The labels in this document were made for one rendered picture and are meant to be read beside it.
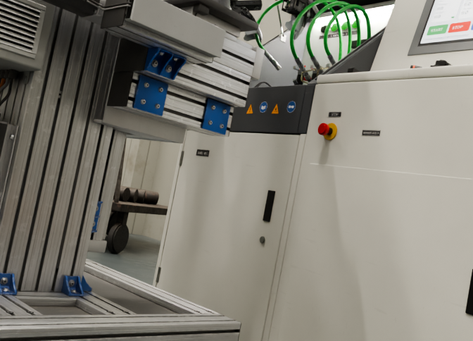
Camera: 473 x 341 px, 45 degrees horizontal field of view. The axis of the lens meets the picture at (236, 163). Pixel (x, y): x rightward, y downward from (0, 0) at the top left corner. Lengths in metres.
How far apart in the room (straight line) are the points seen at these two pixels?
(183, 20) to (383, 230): 0.73
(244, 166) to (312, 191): 0.34
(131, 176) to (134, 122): 4.30
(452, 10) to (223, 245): 1.06
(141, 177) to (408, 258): 4.63
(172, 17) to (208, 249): 0.99
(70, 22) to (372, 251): 0.97
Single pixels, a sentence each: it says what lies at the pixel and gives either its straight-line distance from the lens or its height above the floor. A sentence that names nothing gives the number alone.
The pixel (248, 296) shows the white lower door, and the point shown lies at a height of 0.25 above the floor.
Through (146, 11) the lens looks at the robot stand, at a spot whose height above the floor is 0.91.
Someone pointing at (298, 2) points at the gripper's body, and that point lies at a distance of 2.23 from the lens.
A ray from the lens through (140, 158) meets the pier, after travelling 5.86.
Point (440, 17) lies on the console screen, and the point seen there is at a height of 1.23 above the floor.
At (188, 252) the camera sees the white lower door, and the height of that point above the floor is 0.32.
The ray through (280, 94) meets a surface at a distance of 1.90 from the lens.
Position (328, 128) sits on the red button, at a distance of 1.67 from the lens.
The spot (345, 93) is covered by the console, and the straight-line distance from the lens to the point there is 1.70.
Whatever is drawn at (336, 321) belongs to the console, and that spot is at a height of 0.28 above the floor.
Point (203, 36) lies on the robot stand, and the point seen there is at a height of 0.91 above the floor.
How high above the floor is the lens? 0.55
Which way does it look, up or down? 3 degrees up
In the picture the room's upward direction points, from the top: 11 degrees clockwise
